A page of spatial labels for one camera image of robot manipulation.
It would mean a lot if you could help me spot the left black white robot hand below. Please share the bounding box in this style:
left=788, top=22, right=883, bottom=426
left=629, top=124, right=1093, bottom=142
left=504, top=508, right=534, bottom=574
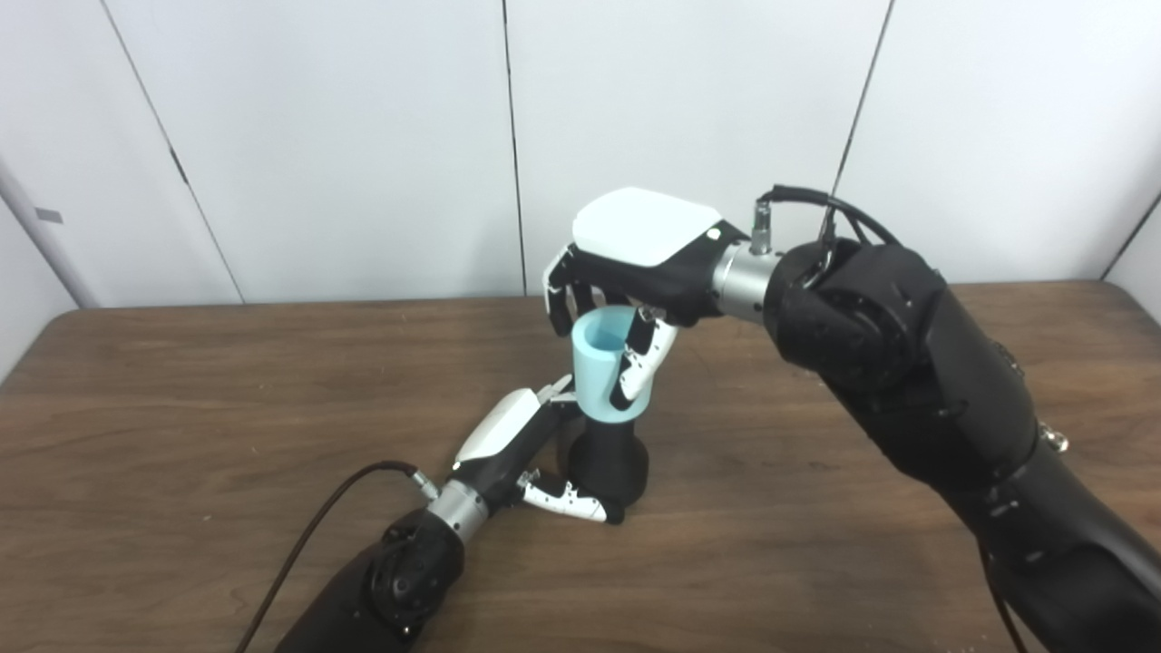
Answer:
left=451, top=375, right=625, bottom=526

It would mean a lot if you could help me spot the light-blue short hose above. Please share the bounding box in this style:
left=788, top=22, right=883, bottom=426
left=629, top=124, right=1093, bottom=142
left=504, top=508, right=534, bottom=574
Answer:
left=571, top=306, right=652, bottom=425

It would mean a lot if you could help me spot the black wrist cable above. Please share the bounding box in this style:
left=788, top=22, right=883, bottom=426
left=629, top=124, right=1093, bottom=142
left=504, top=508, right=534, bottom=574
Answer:
left=749, top=185, right=1069, bottom=653
left=234, top=461, right=441, bottom=653

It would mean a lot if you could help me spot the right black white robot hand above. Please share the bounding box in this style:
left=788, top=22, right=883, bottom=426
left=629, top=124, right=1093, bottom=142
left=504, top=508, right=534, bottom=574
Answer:
left=542, top=187, right=749, bottom=411

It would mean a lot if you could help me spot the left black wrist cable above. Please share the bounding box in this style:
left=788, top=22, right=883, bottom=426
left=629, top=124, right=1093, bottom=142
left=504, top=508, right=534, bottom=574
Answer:
left=234, top=461, right=441, bottom=653

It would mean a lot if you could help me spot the black funnel-shaped nozzle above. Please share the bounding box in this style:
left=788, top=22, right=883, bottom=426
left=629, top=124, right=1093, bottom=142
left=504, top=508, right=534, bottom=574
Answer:
left=567, top=413, right=650, bottom=509

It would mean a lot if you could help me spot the white wall corner post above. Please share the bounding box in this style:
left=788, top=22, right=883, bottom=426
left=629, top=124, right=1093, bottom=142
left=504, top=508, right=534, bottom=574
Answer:
left=0, top=154, right=102, bottom=309

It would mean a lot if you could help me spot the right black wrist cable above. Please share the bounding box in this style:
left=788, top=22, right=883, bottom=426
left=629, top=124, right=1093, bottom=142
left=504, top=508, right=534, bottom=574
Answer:
left=749, top=185, right=1069, bottom=653

